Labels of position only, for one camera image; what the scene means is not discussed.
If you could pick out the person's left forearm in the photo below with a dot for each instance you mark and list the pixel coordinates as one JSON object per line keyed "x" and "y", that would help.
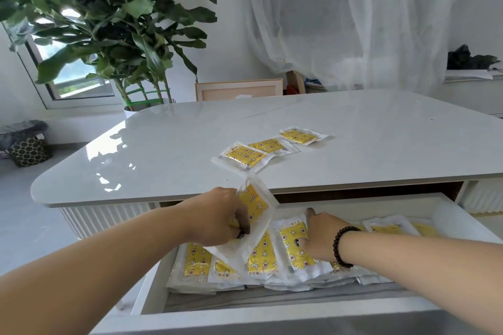
{"x": 86, "y": 272}

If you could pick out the yellow tape strip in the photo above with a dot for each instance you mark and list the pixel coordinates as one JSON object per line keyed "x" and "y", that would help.
{"x": 487, "y": 213}

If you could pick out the white drawer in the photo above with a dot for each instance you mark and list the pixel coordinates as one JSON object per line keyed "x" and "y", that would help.
{"x": 275, "y": 323}

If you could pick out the white sheer dust cover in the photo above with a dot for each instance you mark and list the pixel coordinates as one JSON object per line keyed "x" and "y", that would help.
{"x": 353, "y": 20}

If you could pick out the large green leafy plant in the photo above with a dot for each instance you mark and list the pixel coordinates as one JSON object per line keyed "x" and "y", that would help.
{"x": 118, "y": 13}

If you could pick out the dark patterned basket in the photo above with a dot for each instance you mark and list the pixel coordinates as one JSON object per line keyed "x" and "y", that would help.
{"x": 29, "y": 152}

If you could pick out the wooden picture frame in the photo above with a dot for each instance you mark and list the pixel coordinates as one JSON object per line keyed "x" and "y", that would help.
{"x": 235, "y": 91}

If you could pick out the small white framed window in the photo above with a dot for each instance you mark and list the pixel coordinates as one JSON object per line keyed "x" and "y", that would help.
{"x": 78, "y": 87}

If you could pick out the person's left hand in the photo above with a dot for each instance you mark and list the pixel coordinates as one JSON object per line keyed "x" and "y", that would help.
{"x": 212, "y": 217}

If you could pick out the person's right forearm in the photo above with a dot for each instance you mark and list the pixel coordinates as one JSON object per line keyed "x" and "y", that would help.
{"x": 424, "y": 268}

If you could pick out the white side cabinet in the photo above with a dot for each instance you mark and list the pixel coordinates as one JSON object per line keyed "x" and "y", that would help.
{"x": 471, "y": 95}

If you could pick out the brown cardboard box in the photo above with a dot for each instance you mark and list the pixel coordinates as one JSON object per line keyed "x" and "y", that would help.
{"x": 295, "y": 81}

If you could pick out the red and black box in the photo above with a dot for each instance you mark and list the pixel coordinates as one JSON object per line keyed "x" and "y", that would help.
{"x": 291, "y": 90}

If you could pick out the white plant pot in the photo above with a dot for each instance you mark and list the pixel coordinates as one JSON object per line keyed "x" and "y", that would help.
{"x": 129, "y": 113}

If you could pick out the black plastic bag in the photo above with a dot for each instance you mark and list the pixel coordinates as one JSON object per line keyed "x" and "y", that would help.
{"x": 459, "y": 60}

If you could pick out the person's right hand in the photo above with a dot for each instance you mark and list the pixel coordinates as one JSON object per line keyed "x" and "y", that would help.
{"x": 324, "y": 238}

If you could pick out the row of yellow packets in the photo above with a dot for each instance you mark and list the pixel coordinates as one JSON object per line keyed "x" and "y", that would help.
{"x": 196, "y": 260}

